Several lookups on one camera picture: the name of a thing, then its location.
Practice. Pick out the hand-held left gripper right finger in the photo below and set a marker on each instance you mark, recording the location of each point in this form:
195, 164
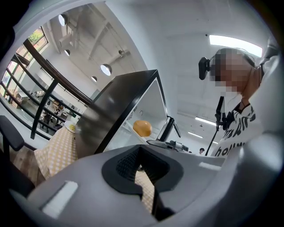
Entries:
210, 188

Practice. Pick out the black fridge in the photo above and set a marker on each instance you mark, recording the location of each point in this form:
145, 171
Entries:
115, 102

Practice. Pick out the black metal railing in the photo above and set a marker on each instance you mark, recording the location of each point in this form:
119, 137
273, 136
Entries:
44, 93

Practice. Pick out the person's white printed shirt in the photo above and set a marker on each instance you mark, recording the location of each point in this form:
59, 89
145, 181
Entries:
239, 128

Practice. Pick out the black head-mounted camera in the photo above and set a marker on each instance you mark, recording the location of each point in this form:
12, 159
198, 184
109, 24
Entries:
204, 68

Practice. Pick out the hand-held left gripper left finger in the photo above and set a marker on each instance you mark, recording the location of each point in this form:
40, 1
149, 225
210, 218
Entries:
73, 206

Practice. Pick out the round yellow bread food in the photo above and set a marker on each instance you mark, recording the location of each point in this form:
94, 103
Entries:
142, 128

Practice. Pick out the black office chair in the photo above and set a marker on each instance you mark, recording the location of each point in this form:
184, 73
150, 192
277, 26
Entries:
10, 133

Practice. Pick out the black framed window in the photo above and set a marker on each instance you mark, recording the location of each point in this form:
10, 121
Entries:
20, 59

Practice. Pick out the long ceiling strip light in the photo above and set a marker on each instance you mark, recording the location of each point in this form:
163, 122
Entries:
195, 134
205, 120

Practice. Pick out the grey metal device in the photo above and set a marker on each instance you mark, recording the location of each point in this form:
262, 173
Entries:
168, 144

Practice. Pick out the person's left arm white sleeve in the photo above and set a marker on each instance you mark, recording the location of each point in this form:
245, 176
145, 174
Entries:
269, 93

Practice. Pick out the rectangular ceiling light panel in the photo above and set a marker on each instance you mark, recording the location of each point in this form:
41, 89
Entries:
235, 44

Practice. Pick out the white plate with yellow food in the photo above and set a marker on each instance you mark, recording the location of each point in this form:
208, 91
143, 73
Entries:
71, 126

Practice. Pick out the yellow checkered tablecloth table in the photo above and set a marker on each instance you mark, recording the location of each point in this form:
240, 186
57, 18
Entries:
56, 150

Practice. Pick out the cluttered background shelves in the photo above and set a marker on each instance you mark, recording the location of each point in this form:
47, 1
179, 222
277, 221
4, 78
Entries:
55, 113

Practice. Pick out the black stand with clamp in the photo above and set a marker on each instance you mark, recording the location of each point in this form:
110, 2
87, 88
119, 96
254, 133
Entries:
219, 119

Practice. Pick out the person's head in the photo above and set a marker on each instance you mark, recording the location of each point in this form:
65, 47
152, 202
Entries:
235, 71

